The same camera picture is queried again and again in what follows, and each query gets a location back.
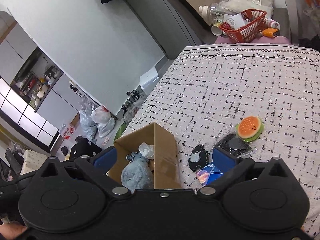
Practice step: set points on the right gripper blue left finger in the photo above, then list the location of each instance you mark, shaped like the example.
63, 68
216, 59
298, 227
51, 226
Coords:
95, 169

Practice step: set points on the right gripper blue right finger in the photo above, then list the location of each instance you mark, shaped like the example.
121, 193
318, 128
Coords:
223, 159

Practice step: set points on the black beads plastic bag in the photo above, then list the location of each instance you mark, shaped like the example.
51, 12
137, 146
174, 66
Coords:
235, 146

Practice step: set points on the blue tissue pack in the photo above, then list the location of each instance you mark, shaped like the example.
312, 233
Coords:
208, 174

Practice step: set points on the blue grey knitted cloth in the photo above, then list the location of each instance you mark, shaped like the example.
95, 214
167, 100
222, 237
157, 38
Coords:
135, 156

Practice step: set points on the fluffy blue plush hat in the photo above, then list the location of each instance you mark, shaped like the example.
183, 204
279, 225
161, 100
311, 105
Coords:
137, 175

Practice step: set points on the person's left hand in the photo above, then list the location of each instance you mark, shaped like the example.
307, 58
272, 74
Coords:
11, 231

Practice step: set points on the black dotted cushion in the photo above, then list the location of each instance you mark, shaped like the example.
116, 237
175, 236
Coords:
84, 147

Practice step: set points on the cream dotted cloth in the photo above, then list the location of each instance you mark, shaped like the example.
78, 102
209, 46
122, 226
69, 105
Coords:
32, 161

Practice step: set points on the black lace fabric piece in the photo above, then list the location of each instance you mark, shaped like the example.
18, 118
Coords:
199, 158

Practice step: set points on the burger shaped squishy toy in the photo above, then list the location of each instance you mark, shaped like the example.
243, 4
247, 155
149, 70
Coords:
250, 128

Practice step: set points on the grey plastic garbage bag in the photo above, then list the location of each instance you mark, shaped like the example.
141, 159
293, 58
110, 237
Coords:
88, 126

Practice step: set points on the water bottle pack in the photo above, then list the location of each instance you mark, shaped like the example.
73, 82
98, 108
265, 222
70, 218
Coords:
66, 130

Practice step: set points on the green leaf cartoon mat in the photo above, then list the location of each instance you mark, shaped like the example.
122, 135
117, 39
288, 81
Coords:
120, 131

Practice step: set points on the white red plastic bag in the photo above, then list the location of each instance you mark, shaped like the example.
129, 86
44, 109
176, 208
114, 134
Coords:
101, 115

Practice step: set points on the brown cardboard box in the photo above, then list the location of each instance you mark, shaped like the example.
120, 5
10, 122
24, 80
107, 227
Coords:
165, 164

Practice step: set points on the black white patterned blanket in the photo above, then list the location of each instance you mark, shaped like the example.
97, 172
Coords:
204, 93

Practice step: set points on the white box on floor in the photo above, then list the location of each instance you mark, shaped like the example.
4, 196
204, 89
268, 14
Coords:
149, 80

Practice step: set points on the paper cup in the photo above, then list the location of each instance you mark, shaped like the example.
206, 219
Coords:
215, 29

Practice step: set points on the red plastic basket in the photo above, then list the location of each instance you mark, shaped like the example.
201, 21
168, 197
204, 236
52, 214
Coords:
243, 27

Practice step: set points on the clear plastic bottle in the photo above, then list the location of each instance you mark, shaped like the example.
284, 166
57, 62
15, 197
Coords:
208, 12

